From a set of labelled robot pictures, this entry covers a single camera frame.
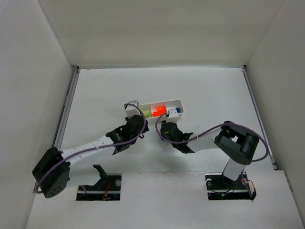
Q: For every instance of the light green lego brick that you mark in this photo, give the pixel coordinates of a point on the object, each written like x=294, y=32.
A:
x=147, y=113

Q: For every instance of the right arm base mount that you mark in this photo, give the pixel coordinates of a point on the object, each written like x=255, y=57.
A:
x=220, y=187

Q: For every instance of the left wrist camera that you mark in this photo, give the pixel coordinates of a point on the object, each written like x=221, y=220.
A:
x=132, y=110

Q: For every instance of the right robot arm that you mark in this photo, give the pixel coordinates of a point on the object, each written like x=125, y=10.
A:
x=236, y=141

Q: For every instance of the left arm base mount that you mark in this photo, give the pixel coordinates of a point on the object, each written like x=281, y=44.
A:
x=106, y=187

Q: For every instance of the white sorting tray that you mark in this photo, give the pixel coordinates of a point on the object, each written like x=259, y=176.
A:
x=172, y=104

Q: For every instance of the orange dish lego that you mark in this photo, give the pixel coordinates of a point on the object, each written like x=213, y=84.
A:
x=156, y=114
x=161, y=110

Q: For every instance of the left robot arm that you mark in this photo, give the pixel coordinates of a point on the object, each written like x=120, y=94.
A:
x=57, y=169

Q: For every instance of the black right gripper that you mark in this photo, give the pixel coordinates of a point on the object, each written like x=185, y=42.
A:
x=167, y=129

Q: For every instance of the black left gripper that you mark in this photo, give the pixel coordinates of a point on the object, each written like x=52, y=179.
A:
x=139, y=122

